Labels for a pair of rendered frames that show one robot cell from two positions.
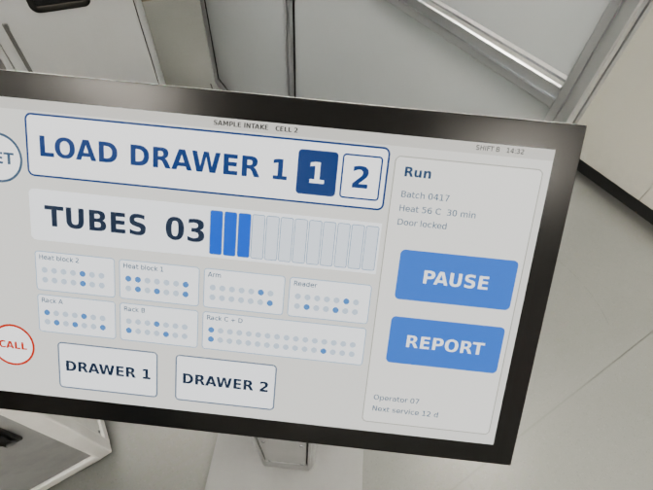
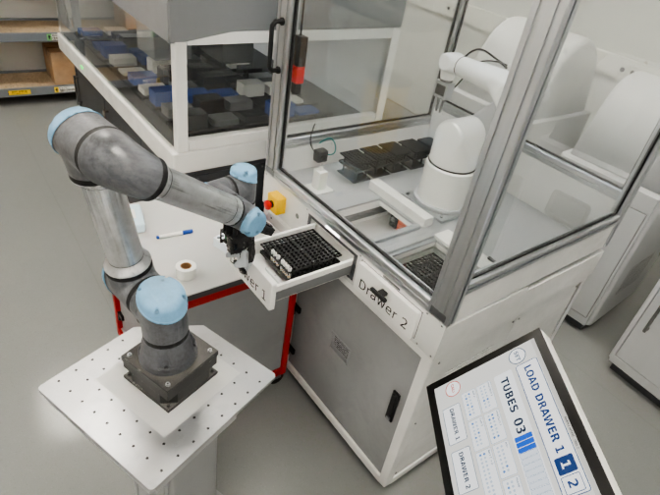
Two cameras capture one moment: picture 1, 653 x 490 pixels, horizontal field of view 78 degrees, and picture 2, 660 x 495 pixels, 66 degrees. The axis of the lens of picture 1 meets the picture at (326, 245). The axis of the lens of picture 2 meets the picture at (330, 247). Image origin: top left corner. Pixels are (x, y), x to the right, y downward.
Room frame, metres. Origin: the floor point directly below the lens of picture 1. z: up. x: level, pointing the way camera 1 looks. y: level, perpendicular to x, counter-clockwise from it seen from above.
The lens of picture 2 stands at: (-0.30, -0.50, 1.94)
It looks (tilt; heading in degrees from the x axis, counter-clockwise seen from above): 35 degrees down; 83
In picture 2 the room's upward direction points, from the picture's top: 10 degrees clockwise
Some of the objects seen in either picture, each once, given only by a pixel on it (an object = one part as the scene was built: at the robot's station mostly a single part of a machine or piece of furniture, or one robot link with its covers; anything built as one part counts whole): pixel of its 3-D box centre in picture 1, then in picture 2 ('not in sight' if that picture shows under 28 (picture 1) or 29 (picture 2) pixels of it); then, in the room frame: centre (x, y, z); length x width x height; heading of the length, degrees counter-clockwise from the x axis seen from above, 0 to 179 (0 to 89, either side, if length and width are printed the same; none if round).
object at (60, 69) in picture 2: not in sight; (72, 62); (-2.34, 4.31, 0.28); 0.41 x 0.32 x 0.28; 34
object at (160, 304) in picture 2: not in sight; (161, 307); (-0.58, 0.46, 1.02); 0.13 x 0.12 x 0.14; 136
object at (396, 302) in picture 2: not in sight; (385, 299); (0.05, 0.75, 0.87); 0.29 x 0.02 x 0.11; 126
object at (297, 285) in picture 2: not in sight; (302, 256); (-0.22, 0.94, 0.86); 0.40 x 0.26 x 0.06; 36
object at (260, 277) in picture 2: not in sight; (249, 271); (-0.39, 0.82, 0.87); 0.29 x 0.02 x 0.11; 126
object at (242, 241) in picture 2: not in sight; (238, 231); (-0.43, 0.79, 1.05); 0.09 x 0.08 x 0.12; 36
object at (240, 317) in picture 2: not in sight; (200, 305); (-0.61, 1.16, 0.38); 0.62 x 0.58 x 0.76; 126
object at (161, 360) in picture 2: not in sight; (167, 341); (-0.57, 0.46, 0.90); 0.15 x 0.15 x 0.10
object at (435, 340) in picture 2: not in sight; (427, 222); (0.29, 1.26, 0.87); 1.02 x 0.95 x 0.14; 126
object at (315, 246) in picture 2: not in sight; (300, 256); (-0.23, 0.94, 0.87); 0.22 x 0.18 x 0.06; 36
